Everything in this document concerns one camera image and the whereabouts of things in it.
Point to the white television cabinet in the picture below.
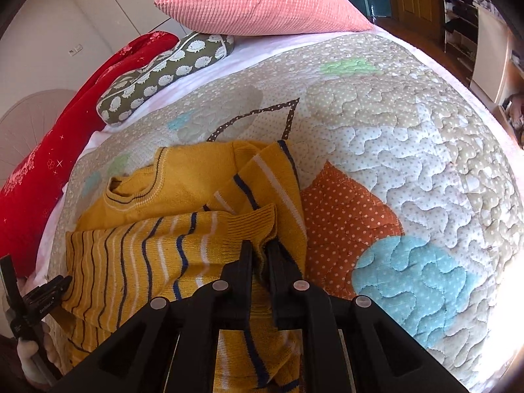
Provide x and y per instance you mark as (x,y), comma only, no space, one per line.
(491,49)

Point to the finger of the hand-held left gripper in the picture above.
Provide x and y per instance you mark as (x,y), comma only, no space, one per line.
(51,294)

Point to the red blanket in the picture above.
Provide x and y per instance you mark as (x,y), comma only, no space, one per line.
(49,151)

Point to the glossy white wardrobe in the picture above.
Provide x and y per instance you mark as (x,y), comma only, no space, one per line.
(123,0)

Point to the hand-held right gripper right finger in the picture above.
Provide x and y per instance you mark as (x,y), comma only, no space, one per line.
(278,278)

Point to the shoe rack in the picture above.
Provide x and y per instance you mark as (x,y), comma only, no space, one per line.
(458,28)

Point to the yellow striped knit sweater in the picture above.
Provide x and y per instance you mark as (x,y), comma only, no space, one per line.
(143,254)

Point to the patchwork quilted bedspread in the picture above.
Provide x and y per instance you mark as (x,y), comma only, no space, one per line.
(409,151)

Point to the pink ribbed pillow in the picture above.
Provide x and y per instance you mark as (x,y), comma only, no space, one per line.
(262,4)

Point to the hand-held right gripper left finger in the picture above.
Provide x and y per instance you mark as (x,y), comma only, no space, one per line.
(245,270)

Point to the green patterned pillow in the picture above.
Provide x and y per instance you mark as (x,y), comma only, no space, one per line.
(163,73)

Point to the white wall socket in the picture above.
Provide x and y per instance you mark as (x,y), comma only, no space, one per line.
(76,49)

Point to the beige round headboard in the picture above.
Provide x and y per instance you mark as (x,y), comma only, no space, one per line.
(28,123)

